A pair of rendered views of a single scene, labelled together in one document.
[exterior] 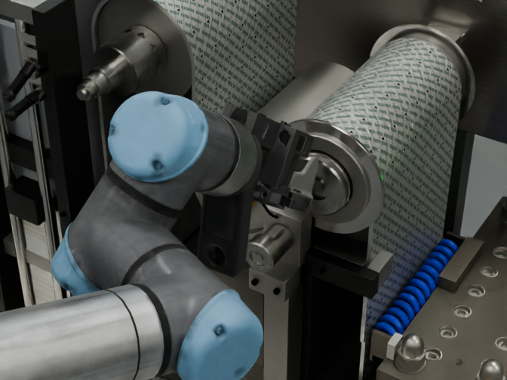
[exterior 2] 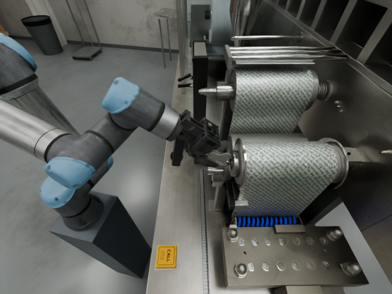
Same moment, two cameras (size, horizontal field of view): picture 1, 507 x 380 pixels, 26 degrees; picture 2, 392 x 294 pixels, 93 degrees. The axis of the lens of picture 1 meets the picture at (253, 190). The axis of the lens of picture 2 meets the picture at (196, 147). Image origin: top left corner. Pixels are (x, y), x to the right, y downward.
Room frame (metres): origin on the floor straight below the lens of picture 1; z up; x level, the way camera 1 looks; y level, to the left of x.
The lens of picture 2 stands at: (0.71, -0.29, 1.68)
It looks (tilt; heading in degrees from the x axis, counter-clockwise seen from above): 47 degrees down; 58
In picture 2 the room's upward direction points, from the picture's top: straight up
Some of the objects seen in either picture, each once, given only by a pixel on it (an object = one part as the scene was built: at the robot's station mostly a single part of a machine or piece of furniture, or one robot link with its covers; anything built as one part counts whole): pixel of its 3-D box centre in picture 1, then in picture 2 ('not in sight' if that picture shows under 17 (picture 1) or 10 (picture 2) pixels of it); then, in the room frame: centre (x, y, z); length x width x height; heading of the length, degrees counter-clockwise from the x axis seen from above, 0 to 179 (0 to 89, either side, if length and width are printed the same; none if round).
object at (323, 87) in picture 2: not in sight; (315, 90); (1.38, -0.02, 1.34); 0.07 x 0.07 x 0.07; 58
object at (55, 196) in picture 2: not in sight; (66, 191); (0.50, 0.25, 1.07); 0.13 x 0.12 x 0.14; 36
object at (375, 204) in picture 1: (324, 177); (238, 163); (1.00, -0.08, 1.25); 0.15 x 0.01 x 0.15; 58
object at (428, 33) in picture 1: (420, 78); (326, 163); (1.21, -0.21, 1.25); 0.15 x 0.01 x 0.15; 58
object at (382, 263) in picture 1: (379, 270); (240, 205); (0.97, -0.15, 1.14); 0.04 x 0.02 x 0.03; 148
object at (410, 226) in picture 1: (409, 232); (272, 204); (1.07, -0.19, 1.11); 0.23 x 0.01 x 0.18; 148
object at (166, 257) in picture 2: not in sight; (166, 256); (0.71, -0.09, 0.91); 0.07 x 0.07 x 0.02; 58
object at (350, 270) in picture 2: not in sight; (353, 268); (1.15, -0.44, 1.05); 0.04 x 0.04 x 0.04
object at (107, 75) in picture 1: (97, 83); (207, 91); (1.06, 0.18, 1.34); 0.06 x 0.03 x 0.03; 148
